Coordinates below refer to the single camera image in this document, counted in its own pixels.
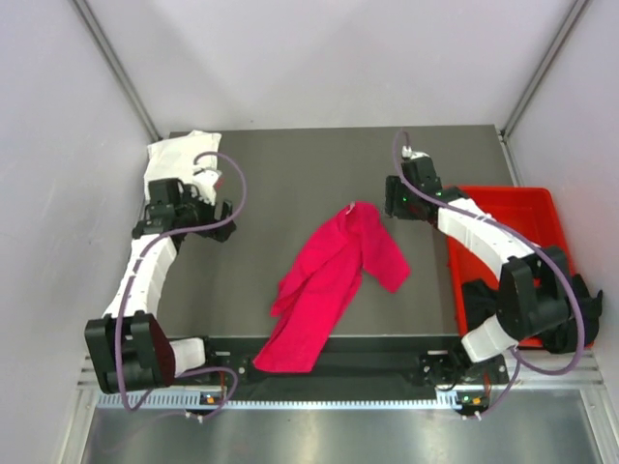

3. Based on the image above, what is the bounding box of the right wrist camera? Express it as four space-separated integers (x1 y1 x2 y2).
401 145 432 165

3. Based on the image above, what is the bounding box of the right aluminium frame post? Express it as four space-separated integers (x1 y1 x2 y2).
498 0 591 144

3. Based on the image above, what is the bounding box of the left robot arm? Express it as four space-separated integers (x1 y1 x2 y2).
84 178 236 394

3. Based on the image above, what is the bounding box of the red plastic bin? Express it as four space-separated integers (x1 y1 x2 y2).
447 187 603 354

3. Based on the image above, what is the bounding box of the slotted grey cable duct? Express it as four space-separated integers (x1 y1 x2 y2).
96 389 489 412

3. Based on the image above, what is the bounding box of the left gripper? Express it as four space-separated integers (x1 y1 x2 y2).
176 185 236 244

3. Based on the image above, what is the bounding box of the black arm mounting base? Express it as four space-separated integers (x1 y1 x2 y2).
202 335 508 400

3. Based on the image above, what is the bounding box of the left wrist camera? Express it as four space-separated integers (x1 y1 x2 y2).
192 166 222 206

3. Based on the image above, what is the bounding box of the aluminium frame post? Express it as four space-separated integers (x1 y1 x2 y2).
69 0 162 142
498 0 591 144

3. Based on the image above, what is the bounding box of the black t-shirt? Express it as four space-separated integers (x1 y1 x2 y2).
459 273 604 356

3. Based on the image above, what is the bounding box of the pink t-shirt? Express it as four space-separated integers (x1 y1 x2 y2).
253 202 410 373

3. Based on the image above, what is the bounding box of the folded white t-shirt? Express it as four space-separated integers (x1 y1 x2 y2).
143 130 221 202

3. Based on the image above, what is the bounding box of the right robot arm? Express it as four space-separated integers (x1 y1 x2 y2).
386 152 585 383

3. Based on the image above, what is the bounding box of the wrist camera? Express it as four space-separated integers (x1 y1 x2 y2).
192 166 222 206
401 145 432 165

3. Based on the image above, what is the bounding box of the left aluminium frame post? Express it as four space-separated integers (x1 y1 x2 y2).
69 0 162 142

